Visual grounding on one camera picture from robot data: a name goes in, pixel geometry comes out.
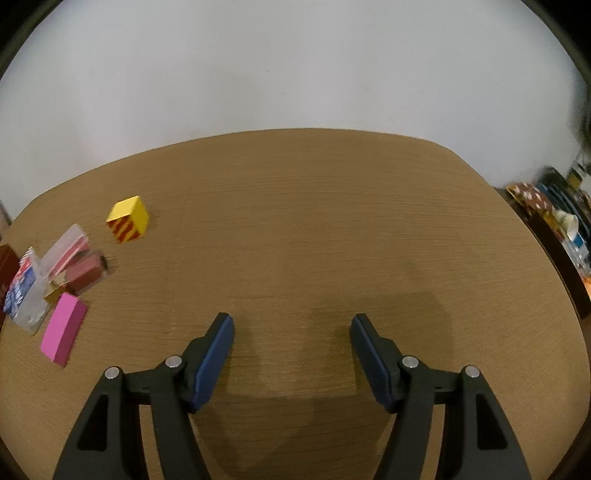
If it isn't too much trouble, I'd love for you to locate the pink eraser block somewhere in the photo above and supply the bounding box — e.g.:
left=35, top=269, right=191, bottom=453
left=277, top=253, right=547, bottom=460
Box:
left=40, top=293, right=88, bottom=367

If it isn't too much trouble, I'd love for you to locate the clear box blue label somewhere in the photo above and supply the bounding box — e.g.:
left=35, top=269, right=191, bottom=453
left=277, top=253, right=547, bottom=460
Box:
left=3, top=247, right=49, bottom=335

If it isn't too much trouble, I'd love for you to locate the clear box with red content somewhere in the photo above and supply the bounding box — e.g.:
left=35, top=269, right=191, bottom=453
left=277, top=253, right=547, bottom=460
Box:
left=40, top=224, right=89, bottom=278

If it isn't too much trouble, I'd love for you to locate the small gold tan block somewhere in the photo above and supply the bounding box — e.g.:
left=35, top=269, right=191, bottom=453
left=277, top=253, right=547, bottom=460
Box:
left=44, top=271, right=71, bottom=306

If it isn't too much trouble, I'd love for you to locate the small dark red box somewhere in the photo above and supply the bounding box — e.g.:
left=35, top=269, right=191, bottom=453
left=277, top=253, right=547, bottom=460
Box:
left=65, top=250, right=108, bottom=294

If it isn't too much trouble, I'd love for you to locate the red gold tin box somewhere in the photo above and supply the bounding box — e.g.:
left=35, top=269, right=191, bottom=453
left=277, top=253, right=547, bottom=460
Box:
left=0, top=245, right=19, bottom=326

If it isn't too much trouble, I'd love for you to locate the yellow red striped cube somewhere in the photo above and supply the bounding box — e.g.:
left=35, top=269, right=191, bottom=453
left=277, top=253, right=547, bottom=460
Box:
left=106, top=196, right=149, bottom=243

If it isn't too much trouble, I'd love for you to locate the cluttered side shelf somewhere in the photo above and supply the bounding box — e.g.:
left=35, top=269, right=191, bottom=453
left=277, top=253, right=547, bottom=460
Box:
left=493, top=151, right=591, bottom=319

